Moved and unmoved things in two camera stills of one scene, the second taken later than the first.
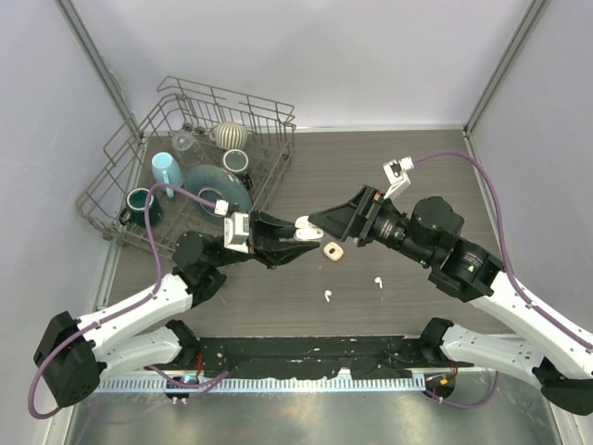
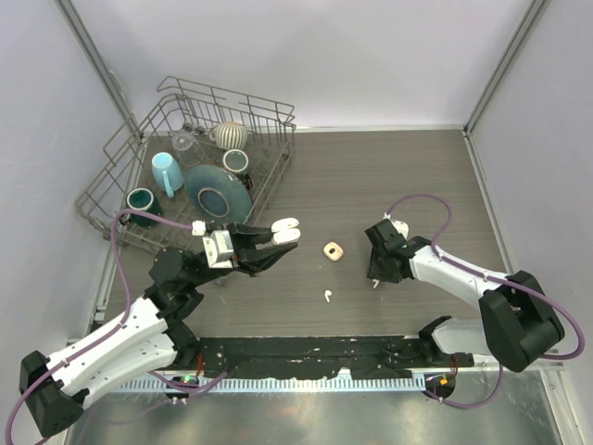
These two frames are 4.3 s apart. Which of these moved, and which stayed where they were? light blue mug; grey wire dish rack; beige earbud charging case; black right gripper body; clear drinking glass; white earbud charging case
Moved: white earbud charging case; black right gripper body
Stayed: grey wire dish rack; beige earbud charging case; clear drinking glass; light blue mug
